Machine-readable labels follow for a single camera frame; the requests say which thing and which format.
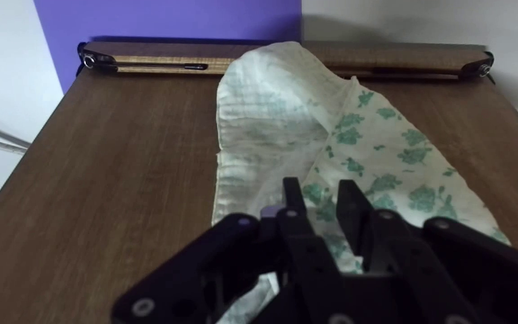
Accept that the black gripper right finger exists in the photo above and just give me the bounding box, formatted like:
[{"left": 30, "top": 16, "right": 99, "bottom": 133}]
[{"left": 336, "top": 178, "right": 518, "bottom": 324}]

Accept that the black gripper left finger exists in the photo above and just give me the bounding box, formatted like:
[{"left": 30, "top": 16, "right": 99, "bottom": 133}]
[{"left": 111, "top": 176, "right": 356, "bottom": 324}]

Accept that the white green floral towel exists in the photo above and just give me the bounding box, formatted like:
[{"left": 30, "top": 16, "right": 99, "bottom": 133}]
[{"left": 210, "top": 39, "right": 512, "bottom": 324}]

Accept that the purple paper sheet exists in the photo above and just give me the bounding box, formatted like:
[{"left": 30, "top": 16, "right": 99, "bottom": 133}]
[{"left": 32, "top": 0, "right": 304, "bottom": 95}]

